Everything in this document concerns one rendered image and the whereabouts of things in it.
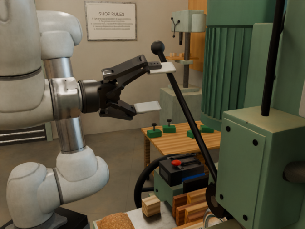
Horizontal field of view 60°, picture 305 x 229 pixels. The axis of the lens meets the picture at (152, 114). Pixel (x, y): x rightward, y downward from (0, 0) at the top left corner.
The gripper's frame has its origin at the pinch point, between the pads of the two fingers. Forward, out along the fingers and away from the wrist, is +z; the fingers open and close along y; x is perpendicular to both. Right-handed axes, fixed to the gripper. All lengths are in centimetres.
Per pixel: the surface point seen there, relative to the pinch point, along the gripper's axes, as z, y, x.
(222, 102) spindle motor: 6.5, 8.4, -13.3
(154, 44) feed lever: -1.1, 7.8, 7.4
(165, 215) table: 0.5, -29.1, -22.5
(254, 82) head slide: 7.2, 17.2, -16.2
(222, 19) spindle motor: 5.7, 21.3, -3.2
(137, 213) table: -6.8, -31.3, -19.2
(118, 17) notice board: 77, -138, 248
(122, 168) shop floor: 42, -206, 78
